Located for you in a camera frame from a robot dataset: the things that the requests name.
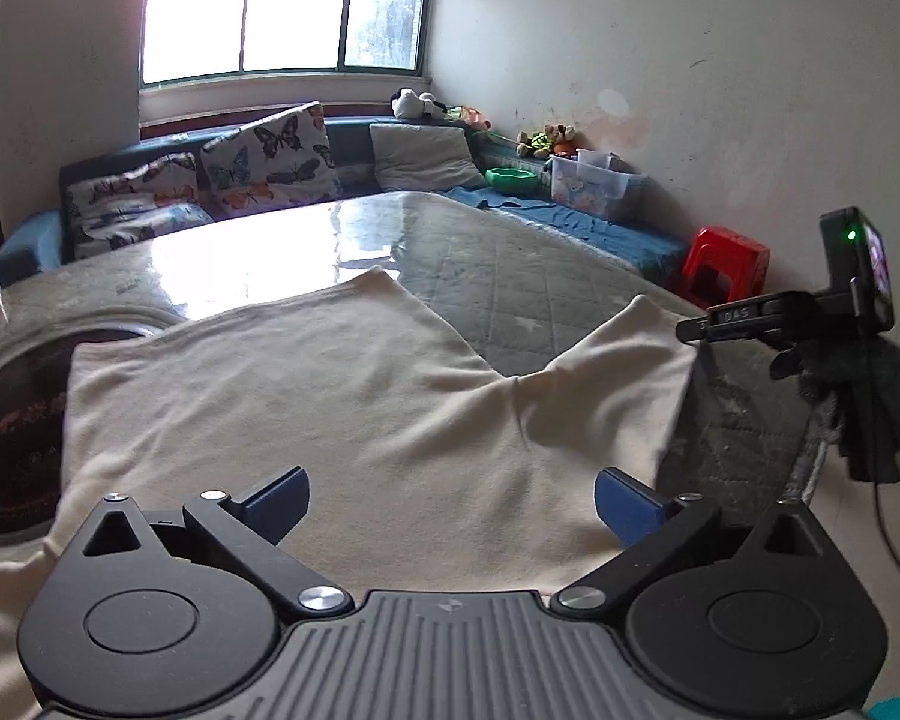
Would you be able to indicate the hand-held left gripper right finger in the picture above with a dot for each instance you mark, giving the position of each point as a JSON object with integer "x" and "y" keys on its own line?
{"x": 627, "y": 510}

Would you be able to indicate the grey pillow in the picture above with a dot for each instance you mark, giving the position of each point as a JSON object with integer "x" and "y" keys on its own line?
{"x": 424, "y": 157}

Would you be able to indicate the red plastic stool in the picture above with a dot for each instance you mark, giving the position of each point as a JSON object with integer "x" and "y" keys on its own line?
{"x": 724, "y": 259}

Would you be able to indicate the blue sofa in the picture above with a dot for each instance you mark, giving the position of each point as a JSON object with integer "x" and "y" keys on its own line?
{"x": 351, "y": 141}

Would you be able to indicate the clear plastic storage box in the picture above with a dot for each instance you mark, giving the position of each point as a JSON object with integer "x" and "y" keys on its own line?
{"x": 596, "y": 191}

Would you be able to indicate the flat butterfly print cushion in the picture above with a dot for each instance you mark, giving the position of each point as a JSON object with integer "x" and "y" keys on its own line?
{"x": 146, "y": 223}

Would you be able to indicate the brown plush toys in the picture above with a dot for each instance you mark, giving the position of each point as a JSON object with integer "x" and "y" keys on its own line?
{"x": 534, "y": 144}

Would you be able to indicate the small butterfly print pillow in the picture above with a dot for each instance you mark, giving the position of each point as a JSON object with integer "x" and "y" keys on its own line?
{"x": 131, "y": 181}

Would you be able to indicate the person's right hand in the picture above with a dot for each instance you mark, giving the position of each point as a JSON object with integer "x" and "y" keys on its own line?
{"x": 810, "y": 375}

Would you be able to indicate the colourful plush toy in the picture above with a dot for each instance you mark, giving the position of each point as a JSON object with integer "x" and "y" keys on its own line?
{"x": 471, "y": 117}

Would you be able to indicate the green plastic bowl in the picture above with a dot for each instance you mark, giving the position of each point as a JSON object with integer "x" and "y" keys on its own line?
{"x": 511, "y": 180}

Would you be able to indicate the large butterfly print pillow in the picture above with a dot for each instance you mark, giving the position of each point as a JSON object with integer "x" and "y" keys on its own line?
{"x": 270, "y": 157}

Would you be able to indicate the black and white plush toy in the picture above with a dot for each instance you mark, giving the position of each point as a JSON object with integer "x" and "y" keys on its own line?
{"x": 412, "y": 103}

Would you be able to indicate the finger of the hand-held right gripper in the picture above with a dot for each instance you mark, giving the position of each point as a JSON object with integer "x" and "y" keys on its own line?
{"x": 727, "y": 319}

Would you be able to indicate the brown plush bear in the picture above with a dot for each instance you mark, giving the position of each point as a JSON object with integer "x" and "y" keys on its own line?
{"x": 562, "y": 139}

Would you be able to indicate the cream shirt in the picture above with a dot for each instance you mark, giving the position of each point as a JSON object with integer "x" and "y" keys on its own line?
{"x": 345, "y": 405}

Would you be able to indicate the blue crumpled blanket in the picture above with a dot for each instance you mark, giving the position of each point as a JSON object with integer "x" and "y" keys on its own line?
{"x": 562, "y": 223}

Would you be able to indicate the dark round printed mat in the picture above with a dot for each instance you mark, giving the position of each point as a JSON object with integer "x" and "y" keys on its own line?
{"x": 15, "y": 420}

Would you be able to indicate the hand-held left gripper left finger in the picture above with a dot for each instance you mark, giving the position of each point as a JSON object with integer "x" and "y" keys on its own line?
{"x": 276, "y": 504}

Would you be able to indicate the window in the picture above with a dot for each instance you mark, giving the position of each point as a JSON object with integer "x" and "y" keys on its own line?
{"x": 270, "y": 7}

